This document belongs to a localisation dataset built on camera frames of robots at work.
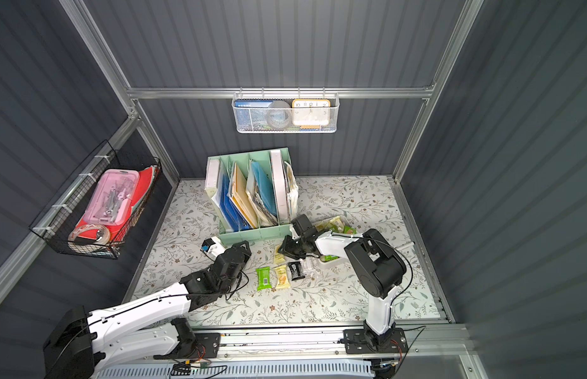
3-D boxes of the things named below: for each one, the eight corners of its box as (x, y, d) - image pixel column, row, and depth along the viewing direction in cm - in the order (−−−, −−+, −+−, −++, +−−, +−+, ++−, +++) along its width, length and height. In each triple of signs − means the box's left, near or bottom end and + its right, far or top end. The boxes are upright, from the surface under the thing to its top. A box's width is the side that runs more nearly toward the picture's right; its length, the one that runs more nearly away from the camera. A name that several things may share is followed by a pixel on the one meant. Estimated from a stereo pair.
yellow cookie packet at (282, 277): (277, 289, 87) (276, 287, 85) (275, 268, 92) (274, 266, 90) (291, 287, 87) (290, 284, 86) (288, 266, 92) (288, 264, 91)
